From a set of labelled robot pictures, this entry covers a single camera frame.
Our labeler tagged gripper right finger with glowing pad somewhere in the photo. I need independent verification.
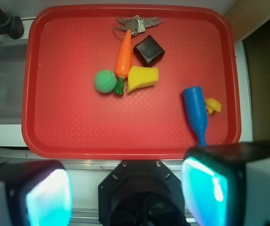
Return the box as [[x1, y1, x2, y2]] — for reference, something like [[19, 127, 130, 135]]
[[181, 141, 270, 226]]

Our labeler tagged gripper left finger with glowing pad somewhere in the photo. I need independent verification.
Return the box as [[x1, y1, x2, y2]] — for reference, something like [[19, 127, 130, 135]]
[[0, 160, 73, 226]]

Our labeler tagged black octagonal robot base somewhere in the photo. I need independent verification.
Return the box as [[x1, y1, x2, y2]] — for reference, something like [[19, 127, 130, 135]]
[[98, 160, 190, 226]]

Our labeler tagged blue toy bottle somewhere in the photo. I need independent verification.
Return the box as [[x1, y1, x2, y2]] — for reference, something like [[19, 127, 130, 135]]
[[183, 86, 208, 146]]

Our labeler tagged red plastic tray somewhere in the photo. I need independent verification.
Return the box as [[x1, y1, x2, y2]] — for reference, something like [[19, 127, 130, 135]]
[[22, 4, 241, 160]]

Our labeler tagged yellow rubber duck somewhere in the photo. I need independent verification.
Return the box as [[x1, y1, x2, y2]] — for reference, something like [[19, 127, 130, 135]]
[[204, 97, 222, 114]]

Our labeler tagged grey sink basin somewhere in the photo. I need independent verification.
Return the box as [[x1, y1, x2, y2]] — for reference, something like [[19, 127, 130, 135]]
[[0, 40, 27, 124]]

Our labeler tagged green textured ball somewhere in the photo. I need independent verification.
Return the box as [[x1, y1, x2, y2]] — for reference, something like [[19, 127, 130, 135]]
[[94, 70, 117, 94]]

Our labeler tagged yellow cheese wedge toy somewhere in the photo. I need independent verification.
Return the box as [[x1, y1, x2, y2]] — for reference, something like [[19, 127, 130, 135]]
[[127, 65, 159, 93]]

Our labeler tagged orange toy carrot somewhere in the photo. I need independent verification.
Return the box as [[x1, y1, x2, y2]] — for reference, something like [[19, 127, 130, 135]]
[[114, 30, 132, 95]]

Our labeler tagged dark brown square block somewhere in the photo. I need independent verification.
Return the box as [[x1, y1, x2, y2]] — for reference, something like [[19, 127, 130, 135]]
[[133, 35, 165, 67]]

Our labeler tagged silver key bunch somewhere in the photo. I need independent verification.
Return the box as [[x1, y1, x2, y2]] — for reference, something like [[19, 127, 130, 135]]
[[113, 15, 163, 37]]

